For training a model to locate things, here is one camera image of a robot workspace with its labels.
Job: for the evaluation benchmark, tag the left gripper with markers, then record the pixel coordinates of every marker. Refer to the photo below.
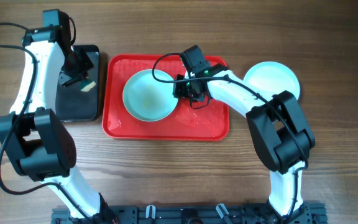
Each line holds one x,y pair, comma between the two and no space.
88,66

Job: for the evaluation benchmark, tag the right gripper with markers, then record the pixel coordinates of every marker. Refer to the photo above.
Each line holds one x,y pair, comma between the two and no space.
179,91

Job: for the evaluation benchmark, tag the green yellow sponge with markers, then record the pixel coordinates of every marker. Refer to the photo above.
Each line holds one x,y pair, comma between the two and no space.
86,85

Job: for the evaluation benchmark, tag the light blue plate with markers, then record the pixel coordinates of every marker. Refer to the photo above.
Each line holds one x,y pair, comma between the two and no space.
148,95
274,77

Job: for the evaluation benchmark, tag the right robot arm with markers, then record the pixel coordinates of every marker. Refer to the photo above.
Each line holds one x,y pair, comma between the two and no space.
280,133

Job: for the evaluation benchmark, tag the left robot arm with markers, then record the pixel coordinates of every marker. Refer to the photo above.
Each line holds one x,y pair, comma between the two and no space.
33,137

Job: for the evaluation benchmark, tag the black rectangular tray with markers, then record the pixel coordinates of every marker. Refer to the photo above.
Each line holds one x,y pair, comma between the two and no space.
73,104

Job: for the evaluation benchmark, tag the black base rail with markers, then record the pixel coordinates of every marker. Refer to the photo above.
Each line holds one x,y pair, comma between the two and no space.
246,214

